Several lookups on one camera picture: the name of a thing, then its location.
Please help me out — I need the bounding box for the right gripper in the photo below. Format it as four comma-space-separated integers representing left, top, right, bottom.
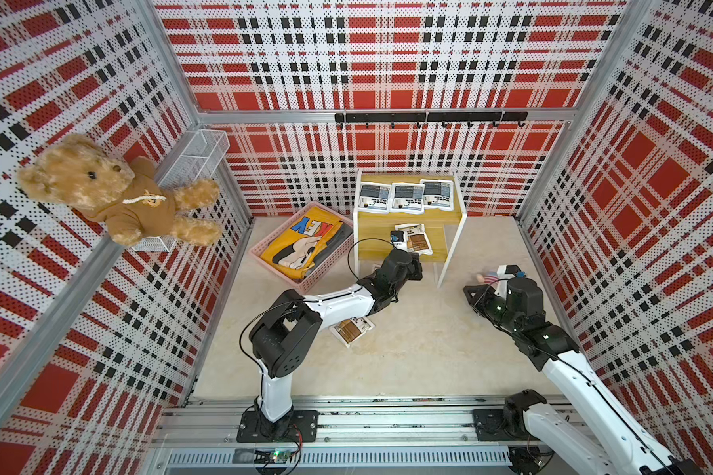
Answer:
462, 284, 522, 334

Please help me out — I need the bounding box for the brown coffee bag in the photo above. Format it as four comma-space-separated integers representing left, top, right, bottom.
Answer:
393, 224, 433, 255
329, 317, 376, 348

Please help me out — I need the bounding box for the grey coffee bag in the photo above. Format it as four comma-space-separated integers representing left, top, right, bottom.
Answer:
356, 182, 391, 214
389, 182, 425, 215
420, 179, 455, 212

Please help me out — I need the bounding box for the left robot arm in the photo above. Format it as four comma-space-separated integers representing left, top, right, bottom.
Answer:
237, 249, 423, 443

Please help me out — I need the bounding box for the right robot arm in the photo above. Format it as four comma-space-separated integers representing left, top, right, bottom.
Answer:
463, 277, 701, 474

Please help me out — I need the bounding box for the yellow two-tier shelf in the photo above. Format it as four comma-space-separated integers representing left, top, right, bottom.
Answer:
353, 171, 467, 287

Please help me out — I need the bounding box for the plush doll head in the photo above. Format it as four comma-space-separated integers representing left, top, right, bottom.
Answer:
477, 272, 500, 285

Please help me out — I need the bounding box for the yellow printed cloth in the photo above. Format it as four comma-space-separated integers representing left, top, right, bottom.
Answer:
259, 205, 353, 281

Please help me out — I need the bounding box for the pink plastic basket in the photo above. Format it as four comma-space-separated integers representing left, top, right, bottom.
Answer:
251, 202, 354, 294

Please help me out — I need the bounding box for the small circuit board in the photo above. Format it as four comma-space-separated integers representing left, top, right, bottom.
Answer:
254, 449, 295, 466

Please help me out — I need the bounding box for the brown teddy bear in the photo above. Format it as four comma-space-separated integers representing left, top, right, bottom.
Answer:
17, 134, 222, 247

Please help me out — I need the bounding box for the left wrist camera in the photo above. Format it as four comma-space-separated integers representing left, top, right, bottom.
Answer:
390, 230, 407, 251

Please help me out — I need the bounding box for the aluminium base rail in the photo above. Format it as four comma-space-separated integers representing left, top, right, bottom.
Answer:
141, 395, 574, 474

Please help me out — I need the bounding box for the black wall hook rail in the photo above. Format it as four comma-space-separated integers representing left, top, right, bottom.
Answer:
334, 111, 529, 126

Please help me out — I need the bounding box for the white wire basket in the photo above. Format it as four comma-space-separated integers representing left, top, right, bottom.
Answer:
123, 130, 229, 253

